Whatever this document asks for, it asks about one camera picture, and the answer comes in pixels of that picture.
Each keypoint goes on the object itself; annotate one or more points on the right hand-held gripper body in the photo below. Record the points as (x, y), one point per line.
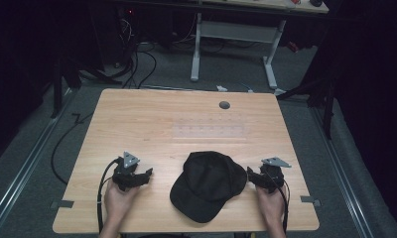
(273, 172)

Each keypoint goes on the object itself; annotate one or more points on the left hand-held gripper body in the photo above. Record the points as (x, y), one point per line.
(126, 167)

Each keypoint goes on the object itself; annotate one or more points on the black baseball cap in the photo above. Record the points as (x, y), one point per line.
(208, 185)

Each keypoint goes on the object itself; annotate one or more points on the person's right hand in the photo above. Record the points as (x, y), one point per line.
(268, 205)

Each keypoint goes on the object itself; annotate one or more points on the person's left hand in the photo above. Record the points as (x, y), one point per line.
(117, 201)

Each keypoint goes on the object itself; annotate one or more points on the grey tape strip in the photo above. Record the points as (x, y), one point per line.
(310, 200)
(62, 204)

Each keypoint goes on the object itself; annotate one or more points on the dark round table grommet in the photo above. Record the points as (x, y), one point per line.
(224, 105)

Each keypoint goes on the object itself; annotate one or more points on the black stand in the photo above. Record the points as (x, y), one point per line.
(319, 95)
(57, 89)

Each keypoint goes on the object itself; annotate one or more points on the white plug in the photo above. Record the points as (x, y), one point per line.
(221, 88)

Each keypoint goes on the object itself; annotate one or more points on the small red object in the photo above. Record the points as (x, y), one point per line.
(293, 47)

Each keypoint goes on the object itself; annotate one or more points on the dark computer tower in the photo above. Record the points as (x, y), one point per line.
(112, 36)

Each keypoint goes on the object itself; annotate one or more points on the metal floor rail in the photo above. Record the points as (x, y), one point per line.
(343, 172)
(24, 165)

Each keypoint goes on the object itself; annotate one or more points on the grey metal desk frame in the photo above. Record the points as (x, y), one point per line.
(234, 33)

